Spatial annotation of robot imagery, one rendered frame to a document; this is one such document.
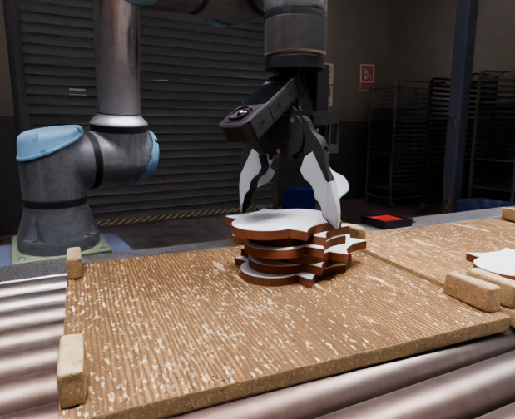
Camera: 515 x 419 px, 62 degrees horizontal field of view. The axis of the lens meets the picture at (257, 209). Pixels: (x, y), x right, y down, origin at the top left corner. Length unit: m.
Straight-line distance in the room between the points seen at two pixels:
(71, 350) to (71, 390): 0.03
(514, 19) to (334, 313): 6.16
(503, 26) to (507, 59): 0.42
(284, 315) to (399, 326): 0.11
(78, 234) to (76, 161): 0.14
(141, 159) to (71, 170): 0.14
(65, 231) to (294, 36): 0.56
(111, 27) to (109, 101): 0.14
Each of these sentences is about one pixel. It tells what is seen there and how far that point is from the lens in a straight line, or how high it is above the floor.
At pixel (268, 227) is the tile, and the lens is 0.49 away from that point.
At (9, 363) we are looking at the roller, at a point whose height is 0.92.
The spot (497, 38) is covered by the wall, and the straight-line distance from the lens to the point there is 6.55.
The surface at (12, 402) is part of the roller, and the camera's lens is 0.41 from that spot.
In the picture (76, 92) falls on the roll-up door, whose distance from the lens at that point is 5.14.
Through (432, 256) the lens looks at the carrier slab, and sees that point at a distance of 0.67.
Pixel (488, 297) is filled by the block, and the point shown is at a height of 0.95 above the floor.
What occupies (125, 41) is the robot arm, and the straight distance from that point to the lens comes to 0.91.
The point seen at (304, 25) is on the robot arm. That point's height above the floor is 1.23.
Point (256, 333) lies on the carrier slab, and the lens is 0.40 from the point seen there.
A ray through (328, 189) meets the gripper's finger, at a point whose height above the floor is 1.05.
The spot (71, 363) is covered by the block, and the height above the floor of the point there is 0.96.
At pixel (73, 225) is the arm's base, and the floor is 0.94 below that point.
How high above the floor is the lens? 1.12
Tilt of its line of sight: 11 degrees down
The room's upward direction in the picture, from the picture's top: straight up
